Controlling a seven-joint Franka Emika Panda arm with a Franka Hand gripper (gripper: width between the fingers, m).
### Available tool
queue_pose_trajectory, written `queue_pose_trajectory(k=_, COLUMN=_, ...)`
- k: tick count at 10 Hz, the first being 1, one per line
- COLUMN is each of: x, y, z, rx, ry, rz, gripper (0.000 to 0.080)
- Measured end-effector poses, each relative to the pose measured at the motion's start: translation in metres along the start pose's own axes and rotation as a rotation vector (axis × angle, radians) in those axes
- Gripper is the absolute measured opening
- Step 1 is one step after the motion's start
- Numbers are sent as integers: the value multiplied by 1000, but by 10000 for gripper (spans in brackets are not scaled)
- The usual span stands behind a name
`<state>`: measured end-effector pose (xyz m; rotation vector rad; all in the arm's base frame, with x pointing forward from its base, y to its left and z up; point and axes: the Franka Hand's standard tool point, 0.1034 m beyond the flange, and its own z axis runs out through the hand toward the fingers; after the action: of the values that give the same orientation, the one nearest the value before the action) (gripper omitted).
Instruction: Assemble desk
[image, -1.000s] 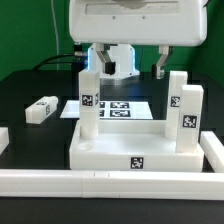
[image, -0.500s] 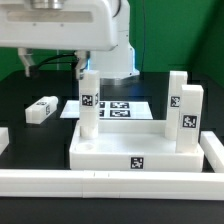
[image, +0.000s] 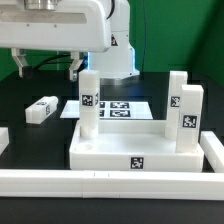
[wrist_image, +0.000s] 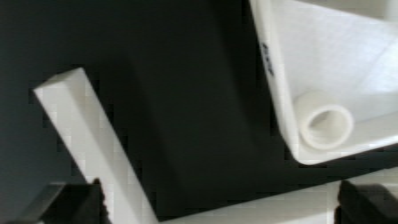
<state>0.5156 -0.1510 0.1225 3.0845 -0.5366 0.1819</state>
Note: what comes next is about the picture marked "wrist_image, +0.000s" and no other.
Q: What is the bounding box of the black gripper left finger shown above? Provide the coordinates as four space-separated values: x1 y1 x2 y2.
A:
11 179 111 224

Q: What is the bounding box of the white desk top tray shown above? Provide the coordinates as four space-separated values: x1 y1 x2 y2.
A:
249 0 398 165

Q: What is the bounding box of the white fence bar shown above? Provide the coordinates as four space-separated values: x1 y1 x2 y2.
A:
159 166 398 224
34 68 159 224

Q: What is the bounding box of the white left fence bar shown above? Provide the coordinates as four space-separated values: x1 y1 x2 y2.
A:
34 68 159 224

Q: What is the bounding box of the white front fence bar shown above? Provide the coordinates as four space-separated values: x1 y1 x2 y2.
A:
159 166 398 224

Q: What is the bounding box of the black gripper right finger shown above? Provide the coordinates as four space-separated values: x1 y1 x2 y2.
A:
335 181 398 224

